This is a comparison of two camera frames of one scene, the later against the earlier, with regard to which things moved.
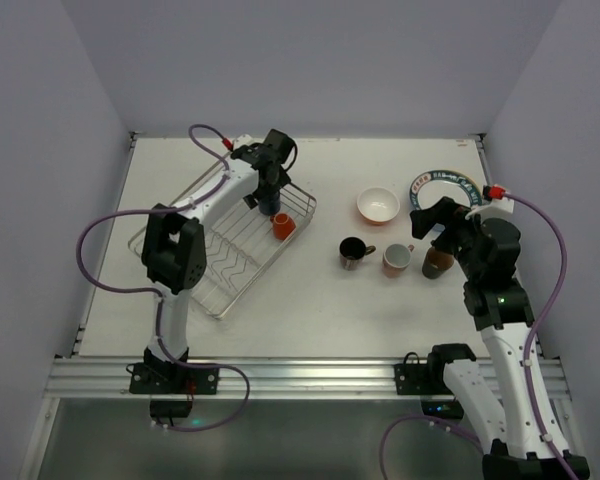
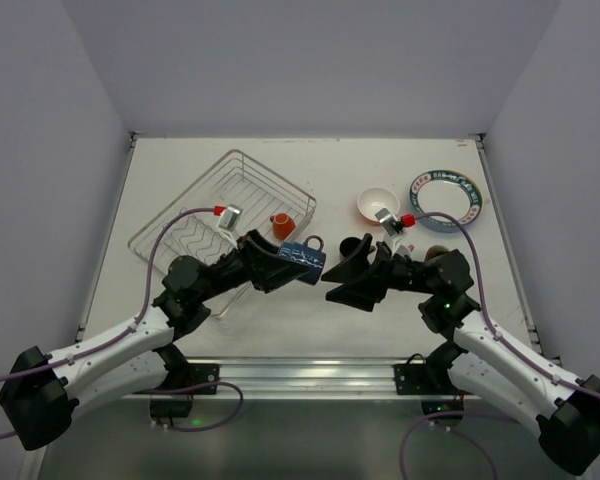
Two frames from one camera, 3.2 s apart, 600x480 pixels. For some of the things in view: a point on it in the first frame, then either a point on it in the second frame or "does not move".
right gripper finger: (423, 220) → (362, 292)
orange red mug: (283, 226) does not move
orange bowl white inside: (377, 206) does not move
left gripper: (269, 185) → (252, 260)
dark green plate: (432, 186) does not move
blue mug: (270, 206) → (315, 259)
